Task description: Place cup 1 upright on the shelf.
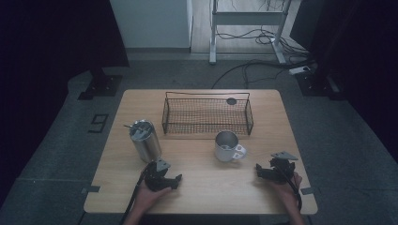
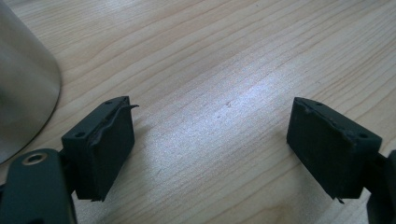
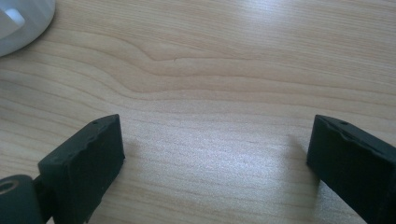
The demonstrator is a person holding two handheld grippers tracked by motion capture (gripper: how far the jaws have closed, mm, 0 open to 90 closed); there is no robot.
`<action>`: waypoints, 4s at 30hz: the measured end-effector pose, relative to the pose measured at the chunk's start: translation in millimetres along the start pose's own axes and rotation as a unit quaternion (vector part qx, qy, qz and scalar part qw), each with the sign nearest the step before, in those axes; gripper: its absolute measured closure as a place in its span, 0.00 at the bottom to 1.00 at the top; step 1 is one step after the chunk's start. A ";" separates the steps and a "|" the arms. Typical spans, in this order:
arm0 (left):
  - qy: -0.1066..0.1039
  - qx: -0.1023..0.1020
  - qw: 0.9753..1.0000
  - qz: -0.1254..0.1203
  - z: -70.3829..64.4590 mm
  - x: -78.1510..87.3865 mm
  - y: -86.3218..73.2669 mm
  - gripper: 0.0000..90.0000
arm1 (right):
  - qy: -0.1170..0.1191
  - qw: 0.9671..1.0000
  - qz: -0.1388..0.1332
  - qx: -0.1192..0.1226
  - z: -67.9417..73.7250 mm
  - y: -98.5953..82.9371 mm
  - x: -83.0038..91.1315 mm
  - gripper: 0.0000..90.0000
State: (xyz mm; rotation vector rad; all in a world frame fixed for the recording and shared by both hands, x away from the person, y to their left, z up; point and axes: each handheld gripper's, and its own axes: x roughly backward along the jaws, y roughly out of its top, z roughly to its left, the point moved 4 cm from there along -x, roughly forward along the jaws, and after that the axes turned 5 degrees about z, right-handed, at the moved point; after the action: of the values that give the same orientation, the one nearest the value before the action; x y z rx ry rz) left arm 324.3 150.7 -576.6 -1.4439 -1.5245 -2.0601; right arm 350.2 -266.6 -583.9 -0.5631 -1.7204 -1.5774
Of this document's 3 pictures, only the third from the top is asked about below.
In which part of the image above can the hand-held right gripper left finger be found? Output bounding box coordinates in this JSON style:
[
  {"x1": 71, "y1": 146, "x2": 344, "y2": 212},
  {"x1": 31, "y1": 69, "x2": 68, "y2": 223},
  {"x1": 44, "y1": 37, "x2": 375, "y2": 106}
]
[{"x1": 37, "y1": 113, "x2": 126, "y2": 224}]

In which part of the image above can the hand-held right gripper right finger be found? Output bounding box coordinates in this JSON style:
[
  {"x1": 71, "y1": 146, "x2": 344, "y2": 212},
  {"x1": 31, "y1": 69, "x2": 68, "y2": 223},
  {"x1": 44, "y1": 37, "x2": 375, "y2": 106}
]
[{"x1": 305, "y1": 114, "x2": 396, "y2": 224}]

